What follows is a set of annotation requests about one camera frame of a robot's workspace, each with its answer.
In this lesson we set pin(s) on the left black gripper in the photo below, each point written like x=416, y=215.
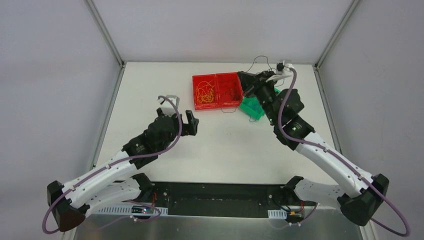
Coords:
x=177, y=119

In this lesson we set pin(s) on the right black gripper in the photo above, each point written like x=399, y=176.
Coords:
x=253, y=84

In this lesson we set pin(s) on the green plastic bin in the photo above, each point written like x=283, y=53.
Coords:
x=251, y=106

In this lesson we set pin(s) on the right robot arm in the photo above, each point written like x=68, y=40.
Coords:
x=357, y=193

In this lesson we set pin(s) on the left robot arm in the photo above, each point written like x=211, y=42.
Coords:
x=118, y=179

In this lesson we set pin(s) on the red plastic bin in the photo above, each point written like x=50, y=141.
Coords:
x=217, y=90

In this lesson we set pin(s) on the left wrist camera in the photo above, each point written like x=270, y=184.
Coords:
x=169, y=104

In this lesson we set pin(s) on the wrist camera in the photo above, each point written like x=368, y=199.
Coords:
x=169, y=104
x=283, y=71

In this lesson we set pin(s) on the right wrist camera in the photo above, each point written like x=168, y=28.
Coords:
x=283, y=71

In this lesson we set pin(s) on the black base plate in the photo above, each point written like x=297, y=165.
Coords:
x=221, y=199

